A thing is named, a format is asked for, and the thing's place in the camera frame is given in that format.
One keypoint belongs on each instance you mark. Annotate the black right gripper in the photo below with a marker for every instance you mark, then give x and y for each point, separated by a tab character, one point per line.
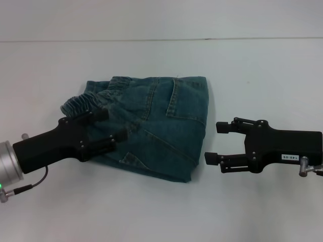
285	145

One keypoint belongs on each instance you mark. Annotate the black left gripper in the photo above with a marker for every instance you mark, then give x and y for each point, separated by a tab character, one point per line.
50	146

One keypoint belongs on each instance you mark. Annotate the blue denim shorts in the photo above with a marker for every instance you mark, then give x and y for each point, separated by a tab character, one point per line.
166	126

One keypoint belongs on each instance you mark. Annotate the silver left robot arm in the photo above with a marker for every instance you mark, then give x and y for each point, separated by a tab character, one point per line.
8	164

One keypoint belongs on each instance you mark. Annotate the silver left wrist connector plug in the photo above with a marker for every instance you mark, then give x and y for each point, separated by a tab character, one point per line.
25	136

